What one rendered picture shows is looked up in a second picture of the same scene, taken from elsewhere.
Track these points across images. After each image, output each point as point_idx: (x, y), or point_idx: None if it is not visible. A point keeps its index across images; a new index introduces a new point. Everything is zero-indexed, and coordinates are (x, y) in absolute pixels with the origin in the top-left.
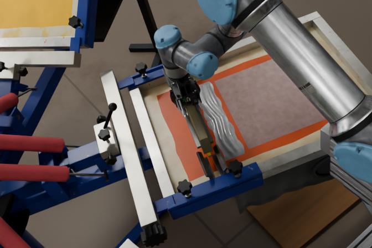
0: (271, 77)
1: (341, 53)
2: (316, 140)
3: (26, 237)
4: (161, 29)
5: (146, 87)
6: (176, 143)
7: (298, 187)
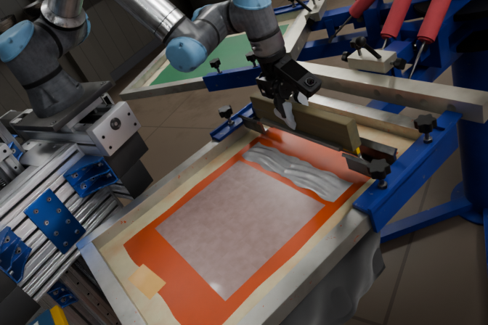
0: (240, 246)
1: (131, 306)
2: (166, 183)
3: (466, 81)
4: None
5: None
6: None
7: None
